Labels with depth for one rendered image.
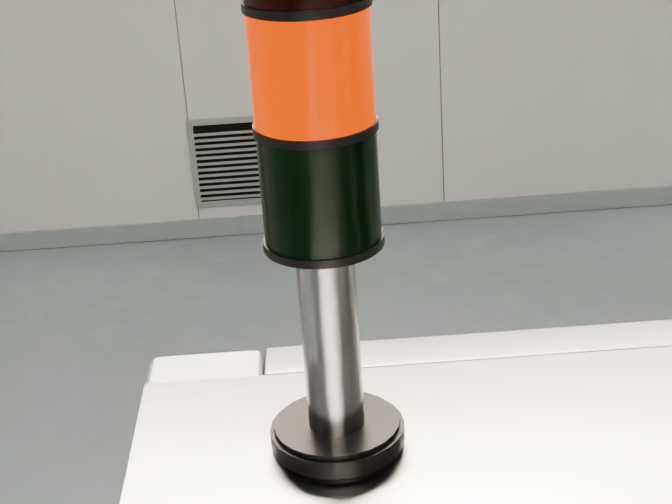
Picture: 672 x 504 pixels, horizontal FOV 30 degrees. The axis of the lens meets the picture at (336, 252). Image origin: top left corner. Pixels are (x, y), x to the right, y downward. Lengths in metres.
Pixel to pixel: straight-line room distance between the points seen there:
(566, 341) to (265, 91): 0.24
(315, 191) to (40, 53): 5.61
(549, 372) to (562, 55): 5.51
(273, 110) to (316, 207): 0.04
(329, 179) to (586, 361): 0.20
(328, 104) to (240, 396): 0.19
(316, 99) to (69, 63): 5.61
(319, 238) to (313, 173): 0.03
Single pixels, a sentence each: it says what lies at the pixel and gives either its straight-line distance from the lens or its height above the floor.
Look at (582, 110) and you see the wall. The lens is 6.21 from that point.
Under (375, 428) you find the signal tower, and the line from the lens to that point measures 0.56.
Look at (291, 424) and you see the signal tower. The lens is 0.56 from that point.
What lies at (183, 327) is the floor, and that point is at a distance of 5.40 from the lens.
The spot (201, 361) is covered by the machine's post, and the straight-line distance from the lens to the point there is 0.65.
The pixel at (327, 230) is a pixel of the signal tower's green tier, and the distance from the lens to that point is 0.49.
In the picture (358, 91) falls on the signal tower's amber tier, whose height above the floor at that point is 2.27.
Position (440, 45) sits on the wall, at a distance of 6.01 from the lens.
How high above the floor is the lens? 2.41
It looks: 24 degrees down
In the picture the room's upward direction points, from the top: 4 degrees counter-clockwise
